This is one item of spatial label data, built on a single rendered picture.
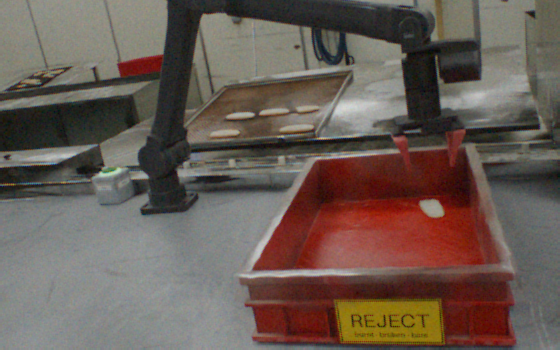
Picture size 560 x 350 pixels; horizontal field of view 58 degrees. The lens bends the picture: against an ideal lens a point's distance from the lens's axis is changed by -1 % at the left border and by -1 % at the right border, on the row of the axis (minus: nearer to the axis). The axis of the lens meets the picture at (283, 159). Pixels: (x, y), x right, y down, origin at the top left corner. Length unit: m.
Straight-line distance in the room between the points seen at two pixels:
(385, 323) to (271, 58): 4.71
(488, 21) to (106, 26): 4.00
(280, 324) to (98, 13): 5.74
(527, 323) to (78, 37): 6.11
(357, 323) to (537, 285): 0.26
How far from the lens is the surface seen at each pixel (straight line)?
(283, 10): 0.94
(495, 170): 1.10
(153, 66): 4.91
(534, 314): 0.71
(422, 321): 0.62
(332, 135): 1.33
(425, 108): 0.89
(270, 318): 0.67
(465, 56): 0.87
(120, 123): 4.18
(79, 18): 6.43
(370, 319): 0.63
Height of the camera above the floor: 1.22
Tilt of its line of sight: 16 degrees down
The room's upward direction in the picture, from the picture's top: 10 degrees counter-clockwise
